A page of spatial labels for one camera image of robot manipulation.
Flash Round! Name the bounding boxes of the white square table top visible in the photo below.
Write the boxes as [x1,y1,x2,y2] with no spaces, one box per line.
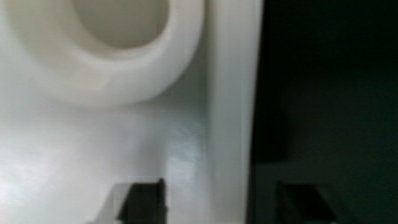
[0,0,264,224]

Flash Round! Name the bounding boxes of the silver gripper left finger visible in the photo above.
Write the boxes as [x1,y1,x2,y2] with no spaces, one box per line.
[97,179,170,224]

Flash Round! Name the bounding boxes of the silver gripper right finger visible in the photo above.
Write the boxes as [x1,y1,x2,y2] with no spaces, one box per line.
[276,182,338,224]

